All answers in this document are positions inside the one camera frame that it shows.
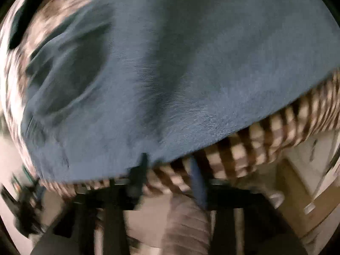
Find dark teal velvet blanket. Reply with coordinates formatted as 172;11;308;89
8;0;44;50

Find blue denim jeans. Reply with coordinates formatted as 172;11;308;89
22;0;339;183

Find cardboard box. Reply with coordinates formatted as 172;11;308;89
276;159;339;238

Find floral fleece bed blanket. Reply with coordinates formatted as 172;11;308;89
1;0;339;195

